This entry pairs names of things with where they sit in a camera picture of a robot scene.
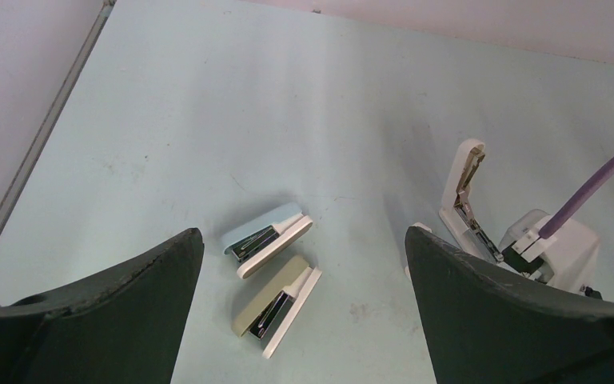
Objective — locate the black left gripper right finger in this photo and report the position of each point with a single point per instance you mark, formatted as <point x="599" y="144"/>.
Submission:
<point x="484" y="324"/>

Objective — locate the white open stapler right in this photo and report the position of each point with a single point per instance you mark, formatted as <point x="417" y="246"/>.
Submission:
<point x="456" y="211"/>

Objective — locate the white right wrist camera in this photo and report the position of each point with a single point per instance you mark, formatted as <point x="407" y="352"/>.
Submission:
<point x="570" y="262"/>

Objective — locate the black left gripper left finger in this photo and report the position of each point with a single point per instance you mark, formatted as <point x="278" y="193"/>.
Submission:
<point x="123" y="324"/>

